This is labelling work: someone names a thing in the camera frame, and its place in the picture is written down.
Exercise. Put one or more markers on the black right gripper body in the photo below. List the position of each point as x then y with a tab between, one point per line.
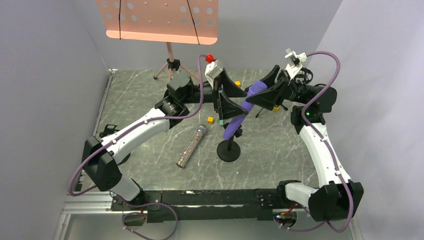
284	85

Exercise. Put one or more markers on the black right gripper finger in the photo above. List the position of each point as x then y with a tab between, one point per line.
268	97
264	83

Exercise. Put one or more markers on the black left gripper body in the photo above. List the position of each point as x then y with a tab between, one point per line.
216	100

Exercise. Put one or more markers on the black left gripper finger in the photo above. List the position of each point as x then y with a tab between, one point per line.
229	87
230	109

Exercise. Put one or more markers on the purple microphone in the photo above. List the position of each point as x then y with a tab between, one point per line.
236	121

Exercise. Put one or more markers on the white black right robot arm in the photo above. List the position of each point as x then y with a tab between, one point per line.
337	196

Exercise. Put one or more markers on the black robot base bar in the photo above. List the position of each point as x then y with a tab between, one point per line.
191	205

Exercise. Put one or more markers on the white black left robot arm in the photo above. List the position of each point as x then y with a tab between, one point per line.
101	157

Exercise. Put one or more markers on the black round-base microphone stand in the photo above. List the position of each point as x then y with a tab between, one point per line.
229	150

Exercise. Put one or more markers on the pink music stand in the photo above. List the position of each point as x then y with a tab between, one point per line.
170	21

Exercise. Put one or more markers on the black clip stand at left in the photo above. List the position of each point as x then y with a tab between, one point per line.
108	130

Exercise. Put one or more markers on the yellow cube near teal microphone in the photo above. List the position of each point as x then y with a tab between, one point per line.
210	120

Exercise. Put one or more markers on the black tripod shock-mount stand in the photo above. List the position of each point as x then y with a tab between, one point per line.
305	75

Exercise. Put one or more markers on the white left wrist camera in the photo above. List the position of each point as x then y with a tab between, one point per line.
213	68

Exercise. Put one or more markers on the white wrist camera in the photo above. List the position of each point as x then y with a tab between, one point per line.
294	62
213	68

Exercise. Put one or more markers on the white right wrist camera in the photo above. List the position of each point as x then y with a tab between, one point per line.
294	62

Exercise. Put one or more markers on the aluminium table edge rail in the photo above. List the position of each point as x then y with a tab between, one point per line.
77	186

